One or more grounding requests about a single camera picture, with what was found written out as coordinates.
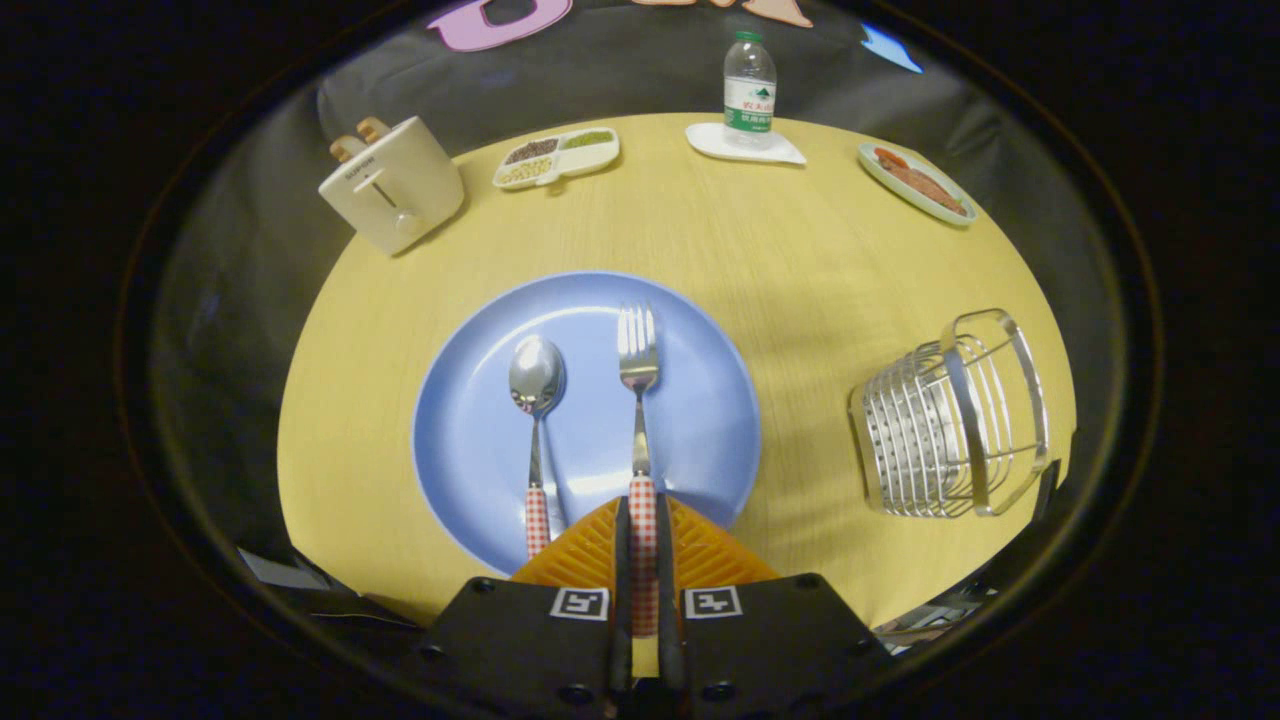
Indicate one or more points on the clear plastic water bottle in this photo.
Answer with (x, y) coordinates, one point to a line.
(749, 95)

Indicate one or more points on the cream toaster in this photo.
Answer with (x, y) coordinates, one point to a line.
(410, 170)

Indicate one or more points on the white flat dish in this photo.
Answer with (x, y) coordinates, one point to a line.
(715, 142)

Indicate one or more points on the blue round plate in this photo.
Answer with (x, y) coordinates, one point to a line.
(470, 440)

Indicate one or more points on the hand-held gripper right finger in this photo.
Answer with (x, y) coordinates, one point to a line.
(667, 560)

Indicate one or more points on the white divided snack tray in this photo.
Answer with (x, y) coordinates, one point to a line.
(556, 158)

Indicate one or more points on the green-rimmed plate with food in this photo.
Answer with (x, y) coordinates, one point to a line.
(915, 183)

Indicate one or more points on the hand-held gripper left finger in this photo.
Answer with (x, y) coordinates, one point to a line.
(621, 560)

